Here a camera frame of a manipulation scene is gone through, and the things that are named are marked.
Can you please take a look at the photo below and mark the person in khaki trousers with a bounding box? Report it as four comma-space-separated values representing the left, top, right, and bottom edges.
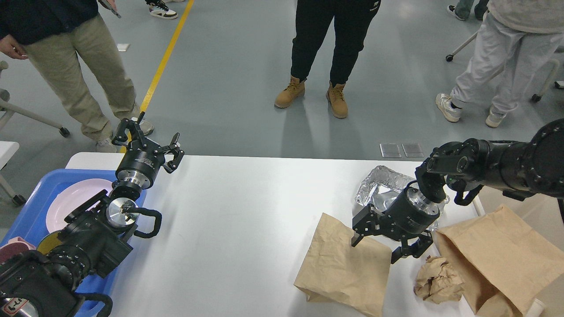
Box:
0, 0, 140, 153

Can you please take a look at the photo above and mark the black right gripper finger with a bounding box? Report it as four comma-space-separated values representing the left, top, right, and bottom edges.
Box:
390, 232, 433, 264
351, 204, 388, 247

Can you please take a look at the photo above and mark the white sneaker top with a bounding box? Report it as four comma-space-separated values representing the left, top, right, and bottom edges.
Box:
145, 0, 178, 20

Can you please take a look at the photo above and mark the flat brown paper bag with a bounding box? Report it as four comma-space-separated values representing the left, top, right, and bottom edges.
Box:
294, 214, 392, 317

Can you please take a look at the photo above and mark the blue plastic tray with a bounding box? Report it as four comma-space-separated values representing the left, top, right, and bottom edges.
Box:
7, 169, 143, 317

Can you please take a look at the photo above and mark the person in grey sweatpants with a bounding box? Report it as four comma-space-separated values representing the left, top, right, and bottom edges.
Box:
435, 0, 564, 128

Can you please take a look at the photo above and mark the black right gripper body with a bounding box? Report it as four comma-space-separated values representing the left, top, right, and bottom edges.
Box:
382, 187, 441, 241

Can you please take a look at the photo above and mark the beige plastic bin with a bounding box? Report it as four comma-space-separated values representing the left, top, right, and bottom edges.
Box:
476, 187, 564, 317

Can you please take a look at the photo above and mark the white chair legs left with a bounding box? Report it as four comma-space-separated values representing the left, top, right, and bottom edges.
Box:
0, 88, 71, 206

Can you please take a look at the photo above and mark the pink mug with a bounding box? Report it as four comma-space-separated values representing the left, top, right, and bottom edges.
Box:
0, 236, 37, 265

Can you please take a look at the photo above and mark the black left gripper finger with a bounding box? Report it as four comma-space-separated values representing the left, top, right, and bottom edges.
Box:
159, 133, 185, 174
111, 112, 152, 152

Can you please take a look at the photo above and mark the crumpled brown paper ball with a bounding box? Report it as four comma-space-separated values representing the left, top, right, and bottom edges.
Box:
413, 256, 464, 304

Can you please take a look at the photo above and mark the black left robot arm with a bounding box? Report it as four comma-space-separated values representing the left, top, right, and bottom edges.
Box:
0, 112, 185, 317

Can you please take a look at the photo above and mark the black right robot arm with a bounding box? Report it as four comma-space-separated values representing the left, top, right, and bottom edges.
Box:
351, 119, 564, 263

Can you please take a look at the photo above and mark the large brown paper bag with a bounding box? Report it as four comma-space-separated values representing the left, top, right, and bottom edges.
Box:
434, 204, 564, 317

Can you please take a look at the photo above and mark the aluminium foil tray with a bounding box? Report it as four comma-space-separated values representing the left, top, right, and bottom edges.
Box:
355, 165, 450, 232

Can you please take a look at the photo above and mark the pink plate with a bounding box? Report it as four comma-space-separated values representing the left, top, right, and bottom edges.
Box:
45, 178, 111, 233

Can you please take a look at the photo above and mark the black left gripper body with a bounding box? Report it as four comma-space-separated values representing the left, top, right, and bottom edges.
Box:
115, 148, 165, 189

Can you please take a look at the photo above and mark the person in black clothes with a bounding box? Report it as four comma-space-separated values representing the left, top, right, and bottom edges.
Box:
274, 0, 382, 119

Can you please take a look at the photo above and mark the blue mug yellow inside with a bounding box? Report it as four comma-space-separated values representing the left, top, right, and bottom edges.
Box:
36, 229, 63, 255

